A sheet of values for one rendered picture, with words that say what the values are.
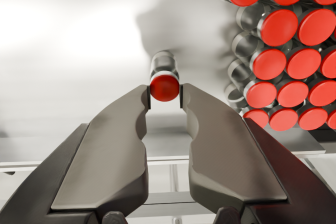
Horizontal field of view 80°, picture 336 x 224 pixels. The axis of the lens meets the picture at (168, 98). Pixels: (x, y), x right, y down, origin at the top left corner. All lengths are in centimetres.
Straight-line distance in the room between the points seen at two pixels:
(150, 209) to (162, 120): 89
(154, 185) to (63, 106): 164
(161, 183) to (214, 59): 166
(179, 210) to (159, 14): 97
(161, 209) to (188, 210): 12
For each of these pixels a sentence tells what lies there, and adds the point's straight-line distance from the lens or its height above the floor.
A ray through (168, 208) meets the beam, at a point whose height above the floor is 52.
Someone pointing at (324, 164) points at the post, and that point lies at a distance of 31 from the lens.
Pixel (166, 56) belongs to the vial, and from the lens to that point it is 16.
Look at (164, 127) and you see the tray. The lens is 21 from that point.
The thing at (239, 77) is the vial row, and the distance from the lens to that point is 16.
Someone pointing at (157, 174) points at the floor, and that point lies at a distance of 171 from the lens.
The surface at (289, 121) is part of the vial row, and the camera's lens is 18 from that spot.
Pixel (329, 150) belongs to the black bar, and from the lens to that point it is 28.
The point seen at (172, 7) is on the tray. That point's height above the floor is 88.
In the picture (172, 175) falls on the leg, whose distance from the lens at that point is 119.
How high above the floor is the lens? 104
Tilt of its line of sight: 58 degrees down
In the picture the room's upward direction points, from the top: 176 degrees clockwise
